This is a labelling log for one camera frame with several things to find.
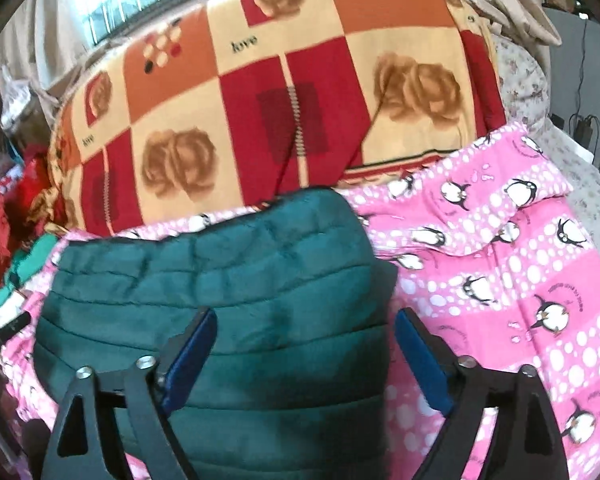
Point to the orange red rose blanket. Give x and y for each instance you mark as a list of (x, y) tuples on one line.
[(238, 101)]

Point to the dark green puffer jacket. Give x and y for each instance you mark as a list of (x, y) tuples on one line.
[(294, 385)]

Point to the pink penguin blanket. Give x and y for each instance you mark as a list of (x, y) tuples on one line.
[(493, 260)]

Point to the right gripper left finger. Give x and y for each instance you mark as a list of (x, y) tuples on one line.
[(85, 442)]

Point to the red clothes pile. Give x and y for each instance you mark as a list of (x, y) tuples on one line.
[(28, 207)]

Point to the floral white bedsheet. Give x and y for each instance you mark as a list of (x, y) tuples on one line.
[(510, 82)]

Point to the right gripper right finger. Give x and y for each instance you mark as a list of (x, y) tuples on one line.
[(526, 441)]

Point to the teal green garment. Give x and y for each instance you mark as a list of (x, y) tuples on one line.
[(26, 264)]

